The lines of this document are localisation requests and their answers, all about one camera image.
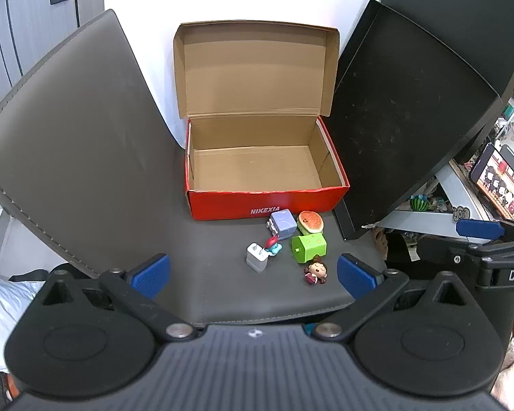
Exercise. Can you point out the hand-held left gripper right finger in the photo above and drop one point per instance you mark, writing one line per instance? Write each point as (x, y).
(355, 274)

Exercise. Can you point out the large black curved panel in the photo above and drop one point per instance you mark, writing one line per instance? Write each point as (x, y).
(462, 8)

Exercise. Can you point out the small watermelon toy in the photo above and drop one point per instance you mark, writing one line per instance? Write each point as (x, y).
(419, 203)

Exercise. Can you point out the white cloth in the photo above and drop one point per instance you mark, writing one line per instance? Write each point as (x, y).
(4, 317)

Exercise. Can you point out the green cube box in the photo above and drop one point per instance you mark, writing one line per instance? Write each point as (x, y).
(310, 248)

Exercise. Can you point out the large black box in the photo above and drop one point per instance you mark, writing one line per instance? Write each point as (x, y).
(411, 115)

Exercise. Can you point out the grey door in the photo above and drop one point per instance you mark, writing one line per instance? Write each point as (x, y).
(21, 30)

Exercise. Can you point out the burger plush toy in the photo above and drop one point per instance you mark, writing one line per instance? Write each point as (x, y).
(310, 221)

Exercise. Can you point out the lavender cube charger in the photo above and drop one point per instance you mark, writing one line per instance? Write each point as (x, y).
(283, 222)

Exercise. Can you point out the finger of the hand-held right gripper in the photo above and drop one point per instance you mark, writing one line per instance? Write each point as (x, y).
(479, 227)
(475, 253)

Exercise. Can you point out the red cardboard shoe box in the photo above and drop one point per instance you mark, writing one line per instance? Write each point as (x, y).
(257, 167)

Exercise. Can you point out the white charger plug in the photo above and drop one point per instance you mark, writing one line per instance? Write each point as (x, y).
(256, 259)

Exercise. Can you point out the white shelf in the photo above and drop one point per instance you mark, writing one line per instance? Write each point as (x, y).
(445, 188)

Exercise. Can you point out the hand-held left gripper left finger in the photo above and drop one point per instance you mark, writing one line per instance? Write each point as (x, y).
(152, 272)

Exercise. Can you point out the grey leather mat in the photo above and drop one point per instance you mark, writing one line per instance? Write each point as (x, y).
(90, 158)

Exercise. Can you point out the small blue red figurine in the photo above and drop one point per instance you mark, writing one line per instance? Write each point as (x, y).
(274, 247)

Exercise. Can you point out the person's bare foot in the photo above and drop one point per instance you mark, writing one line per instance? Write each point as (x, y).
(380, 244)

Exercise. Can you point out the smartphone with lit screen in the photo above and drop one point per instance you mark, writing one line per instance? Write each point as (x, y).
(501, 184)

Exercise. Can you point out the brown-haired girl figurine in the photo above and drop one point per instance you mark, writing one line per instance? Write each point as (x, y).
(317, 270)

